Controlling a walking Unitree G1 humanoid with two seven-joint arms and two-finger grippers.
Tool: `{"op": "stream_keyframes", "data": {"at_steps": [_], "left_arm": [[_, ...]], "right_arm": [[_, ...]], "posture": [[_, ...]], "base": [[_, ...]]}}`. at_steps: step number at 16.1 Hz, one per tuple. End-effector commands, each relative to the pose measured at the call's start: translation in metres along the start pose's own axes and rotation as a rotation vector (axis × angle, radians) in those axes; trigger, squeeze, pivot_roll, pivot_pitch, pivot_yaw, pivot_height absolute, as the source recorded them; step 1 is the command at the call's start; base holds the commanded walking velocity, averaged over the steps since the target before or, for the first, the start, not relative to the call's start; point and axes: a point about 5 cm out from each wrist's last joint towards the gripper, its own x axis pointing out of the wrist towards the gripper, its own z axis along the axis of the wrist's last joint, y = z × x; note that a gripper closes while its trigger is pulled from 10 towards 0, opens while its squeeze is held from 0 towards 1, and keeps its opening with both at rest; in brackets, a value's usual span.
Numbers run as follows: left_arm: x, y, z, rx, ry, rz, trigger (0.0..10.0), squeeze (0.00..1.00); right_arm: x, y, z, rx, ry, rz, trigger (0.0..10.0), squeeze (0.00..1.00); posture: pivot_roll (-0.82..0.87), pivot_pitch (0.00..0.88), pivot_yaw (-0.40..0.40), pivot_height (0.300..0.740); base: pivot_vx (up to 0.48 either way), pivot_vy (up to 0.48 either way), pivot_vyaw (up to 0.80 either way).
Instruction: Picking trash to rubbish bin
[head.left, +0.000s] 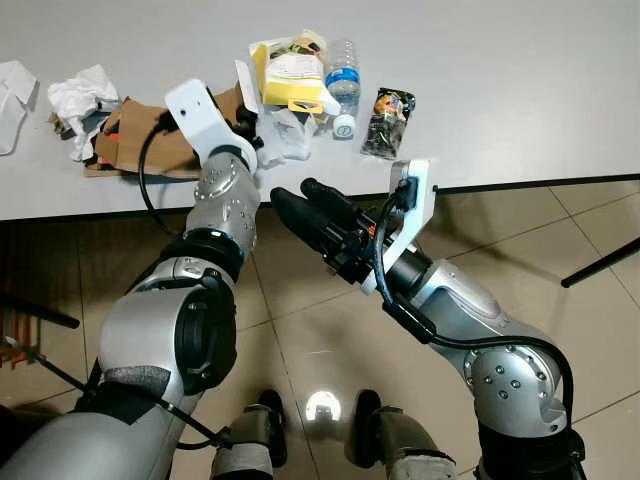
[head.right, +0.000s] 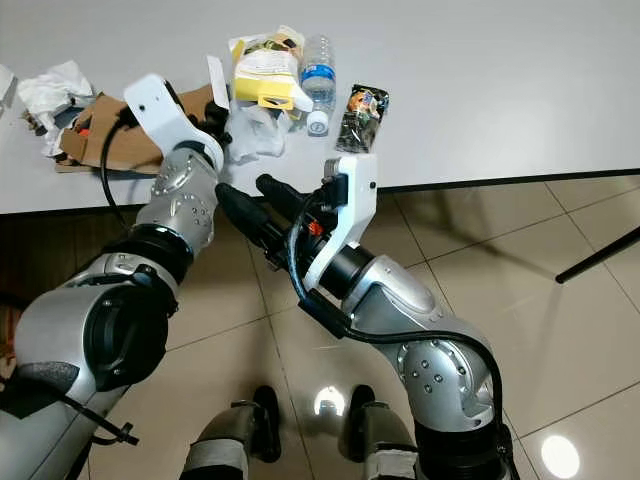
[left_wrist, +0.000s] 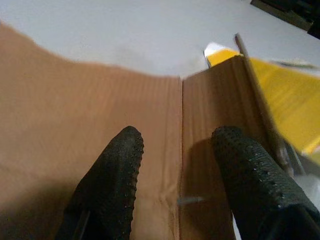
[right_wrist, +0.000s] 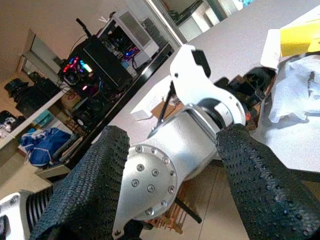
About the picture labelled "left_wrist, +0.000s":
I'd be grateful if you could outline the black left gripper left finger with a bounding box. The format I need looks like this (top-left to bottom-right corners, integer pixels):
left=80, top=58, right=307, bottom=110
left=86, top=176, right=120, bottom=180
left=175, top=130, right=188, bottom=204
left=56, top=125, right=145, bottom=240

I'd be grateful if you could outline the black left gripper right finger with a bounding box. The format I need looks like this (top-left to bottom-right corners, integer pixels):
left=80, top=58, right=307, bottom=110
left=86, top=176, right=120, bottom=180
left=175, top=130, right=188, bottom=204
left=211, top=126, right=320, bottom=240

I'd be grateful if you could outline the large brown cardboard sheet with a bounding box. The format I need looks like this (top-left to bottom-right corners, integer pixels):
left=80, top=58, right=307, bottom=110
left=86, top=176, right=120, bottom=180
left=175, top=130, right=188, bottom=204
left=0, top=21, right=296, bottom=240

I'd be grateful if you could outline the yellow packet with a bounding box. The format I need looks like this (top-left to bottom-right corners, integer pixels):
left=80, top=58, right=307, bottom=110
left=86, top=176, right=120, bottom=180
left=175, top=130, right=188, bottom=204
left=203, top=42, right=320, bottom=157

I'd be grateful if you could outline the black object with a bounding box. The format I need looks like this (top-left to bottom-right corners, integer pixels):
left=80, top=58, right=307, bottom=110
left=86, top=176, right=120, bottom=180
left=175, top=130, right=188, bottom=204
left=251, top=0, right=320, bottom=40

